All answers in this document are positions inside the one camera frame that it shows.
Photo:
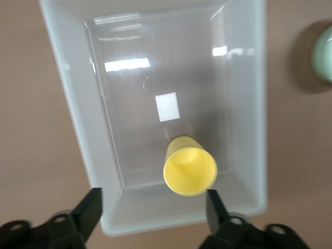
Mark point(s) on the white label sticker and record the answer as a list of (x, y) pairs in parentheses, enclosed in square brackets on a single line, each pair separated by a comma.
[(167, 107)]

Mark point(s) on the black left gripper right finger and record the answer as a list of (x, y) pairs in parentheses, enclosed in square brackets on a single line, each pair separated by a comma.
[(233, 233)]

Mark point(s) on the yellow plastic cup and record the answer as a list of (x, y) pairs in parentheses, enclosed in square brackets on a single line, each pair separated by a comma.
[(189, 171)]

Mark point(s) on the brown table mat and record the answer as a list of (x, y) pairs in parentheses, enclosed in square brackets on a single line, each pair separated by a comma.
[(31, 103)]

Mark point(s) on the clear plastic bin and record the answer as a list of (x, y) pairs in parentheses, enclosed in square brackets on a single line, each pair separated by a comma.
[(129, 77)]

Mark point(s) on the mint green bowl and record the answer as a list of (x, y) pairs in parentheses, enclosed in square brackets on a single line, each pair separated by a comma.
[(324, 57)]

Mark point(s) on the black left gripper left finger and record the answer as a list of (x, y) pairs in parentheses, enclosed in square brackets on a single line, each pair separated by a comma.
[(64, 228)]

